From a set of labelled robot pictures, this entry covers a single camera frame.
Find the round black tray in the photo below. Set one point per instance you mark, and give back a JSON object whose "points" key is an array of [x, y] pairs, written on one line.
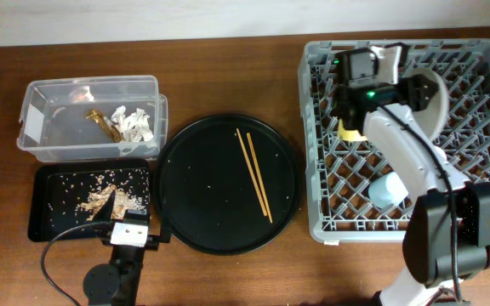
{"points": [[203, 175]]}

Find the white tissue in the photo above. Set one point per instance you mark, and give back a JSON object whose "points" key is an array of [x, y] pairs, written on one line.
{"points": [[134, 127]]}

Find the food scraps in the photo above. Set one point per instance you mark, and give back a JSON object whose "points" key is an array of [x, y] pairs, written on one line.
{"points": [[124, 201]]}

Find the black rectangular tray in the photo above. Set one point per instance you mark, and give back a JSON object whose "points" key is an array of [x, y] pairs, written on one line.
{"points": [[58, 188]]}

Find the clear plastic bin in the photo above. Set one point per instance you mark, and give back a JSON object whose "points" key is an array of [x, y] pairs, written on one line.
{"points": [[55, 127]]}

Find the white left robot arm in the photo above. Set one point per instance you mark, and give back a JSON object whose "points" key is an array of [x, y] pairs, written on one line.
{"points": [[117, 282]]}

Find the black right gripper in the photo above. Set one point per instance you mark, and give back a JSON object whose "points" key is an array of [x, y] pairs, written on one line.
{"points": [[417, 92]]}

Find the yellow bowl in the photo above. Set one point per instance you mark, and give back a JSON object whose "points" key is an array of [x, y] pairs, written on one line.
{"points": [[349, 135]]}

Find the gold snack wrapper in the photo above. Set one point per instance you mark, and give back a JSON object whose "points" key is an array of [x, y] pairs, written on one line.
{"points": [[106, 124]]}

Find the grey dishwasher rack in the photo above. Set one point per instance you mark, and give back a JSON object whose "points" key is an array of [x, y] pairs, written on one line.
{"points": [[338, 173]]}

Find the grey plate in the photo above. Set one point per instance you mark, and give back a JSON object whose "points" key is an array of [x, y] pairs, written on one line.
{"points": [[434, 117]]}

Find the light blue cup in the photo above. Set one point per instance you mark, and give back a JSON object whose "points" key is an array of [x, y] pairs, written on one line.
{"points": [[388, 190]]}

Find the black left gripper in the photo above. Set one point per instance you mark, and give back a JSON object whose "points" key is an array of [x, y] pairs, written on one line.
{"points": [[164, 230]]}

